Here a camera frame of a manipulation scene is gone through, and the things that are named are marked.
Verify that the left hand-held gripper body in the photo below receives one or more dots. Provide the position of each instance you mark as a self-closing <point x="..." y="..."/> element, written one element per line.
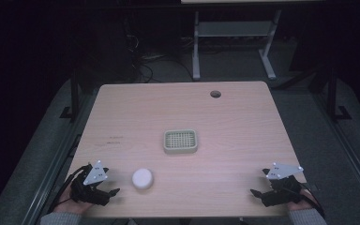
<point x="89" y="192"/>

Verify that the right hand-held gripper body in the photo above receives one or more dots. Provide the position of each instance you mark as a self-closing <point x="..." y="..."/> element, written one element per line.
<point x="281" y="190"/>

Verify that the white round soap bar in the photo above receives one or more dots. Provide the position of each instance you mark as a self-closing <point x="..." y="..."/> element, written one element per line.
<point x="142" y="178"/>

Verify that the green soap dish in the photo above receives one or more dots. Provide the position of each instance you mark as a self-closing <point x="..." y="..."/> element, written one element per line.
<point x="180" y="141"/>

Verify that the person's left hand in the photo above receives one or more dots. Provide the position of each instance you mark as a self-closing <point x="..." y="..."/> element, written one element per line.
<point x="70" y="204"/>

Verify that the person's right hand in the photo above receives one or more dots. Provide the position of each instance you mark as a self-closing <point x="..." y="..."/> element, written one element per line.
<point x="303" y="201"/>

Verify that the black metal stand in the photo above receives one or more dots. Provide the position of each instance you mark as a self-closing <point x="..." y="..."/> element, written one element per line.
<point x="332" y="93"/>
<point x="74" y="93"/>

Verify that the white metal desk frame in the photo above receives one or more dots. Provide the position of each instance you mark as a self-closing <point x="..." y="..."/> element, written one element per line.
<point x="231" y="28"/>

